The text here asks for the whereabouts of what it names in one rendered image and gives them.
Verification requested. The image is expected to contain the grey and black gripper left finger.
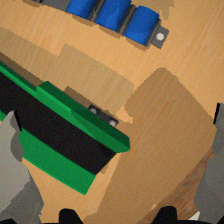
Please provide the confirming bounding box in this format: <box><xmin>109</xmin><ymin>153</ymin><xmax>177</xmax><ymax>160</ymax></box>
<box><xmin>0</xmin><ymin>110</ymin><xmax>44</xmax><ymax>224</ymax></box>

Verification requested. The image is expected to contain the blue cylinder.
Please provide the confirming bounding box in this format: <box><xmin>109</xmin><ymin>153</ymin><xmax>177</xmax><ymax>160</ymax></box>
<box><xmin>66</xmin><ymin>0</ymin><xmax>97</xmax><ymax>19</ymax></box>
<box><xmin>95</xmin><ymin>0</ymin><xmax>132</xmax><ymax>32</ymax></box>
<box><xmin>124</xmin><ymin>5</ymin><xmax>159</xmax><ymax>45</ymax></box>

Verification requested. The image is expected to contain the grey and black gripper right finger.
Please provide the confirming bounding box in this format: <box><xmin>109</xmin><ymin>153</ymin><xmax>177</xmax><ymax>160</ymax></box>
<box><xmin>194</xmin><ymin>103</ymin><xmax>224</xmax><ymax>224</ymax></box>

